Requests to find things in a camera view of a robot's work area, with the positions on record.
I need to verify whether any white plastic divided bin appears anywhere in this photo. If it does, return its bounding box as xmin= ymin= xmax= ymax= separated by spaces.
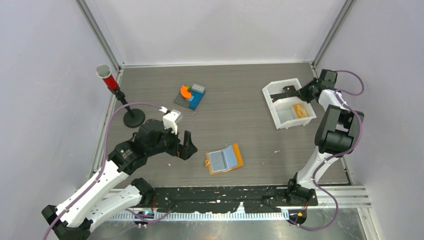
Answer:
xmin=261 ymin=78 xmax=317 ymax=130

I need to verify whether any white slotted cable duct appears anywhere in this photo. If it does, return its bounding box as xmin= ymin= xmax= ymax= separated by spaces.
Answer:
xmin=109 ymin=210 xmax=291 ymax=222

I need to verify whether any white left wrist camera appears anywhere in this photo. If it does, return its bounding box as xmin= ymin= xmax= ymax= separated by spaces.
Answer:
xmin=162 ymin=109 xmax=183 ymax=135

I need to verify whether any orange leather card holder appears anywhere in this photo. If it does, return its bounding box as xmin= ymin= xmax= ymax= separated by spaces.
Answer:
xmin=204 ymin=143 xmax=244 ymax=175

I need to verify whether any black microphone stand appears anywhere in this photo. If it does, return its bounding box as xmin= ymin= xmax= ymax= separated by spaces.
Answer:
xmin=112 ymin=88 xmax=146 ymax=128

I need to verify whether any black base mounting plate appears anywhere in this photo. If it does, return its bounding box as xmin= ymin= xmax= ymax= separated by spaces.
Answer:
xmin=135 ymin=185 xmax=318 ymax=214

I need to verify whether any black credit card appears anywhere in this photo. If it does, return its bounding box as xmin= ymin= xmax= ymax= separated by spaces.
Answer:
xmin=270 ymin=91 xmax=301 ymax=103
xmin=282 ymin=85 xmax=297 ymax=94

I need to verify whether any toy brick assembly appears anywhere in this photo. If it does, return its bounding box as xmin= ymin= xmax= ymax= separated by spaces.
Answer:
xmin=173 ymin=83 xmax=206 ymax=111

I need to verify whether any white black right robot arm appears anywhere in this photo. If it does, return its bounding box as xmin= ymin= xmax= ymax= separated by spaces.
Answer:
xmin=285 ymin=69 xmax=364 ymax=206

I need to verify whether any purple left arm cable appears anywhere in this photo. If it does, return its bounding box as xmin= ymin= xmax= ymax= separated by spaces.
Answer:
xmin=42 ymin=101 xmax=168 ymax=240

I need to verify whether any orange credit card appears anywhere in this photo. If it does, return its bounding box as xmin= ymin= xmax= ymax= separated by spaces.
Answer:
xmin=290 ymin=103 xmax=309 ymax=119

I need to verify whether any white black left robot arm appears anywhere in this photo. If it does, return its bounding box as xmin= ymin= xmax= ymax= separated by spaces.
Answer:
xmin=41 ymin=119 xmax=198 ymax=240

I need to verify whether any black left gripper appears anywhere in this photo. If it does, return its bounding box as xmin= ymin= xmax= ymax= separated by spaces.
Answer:
xmin=146 ymin=122 xmax=197 ymax=160

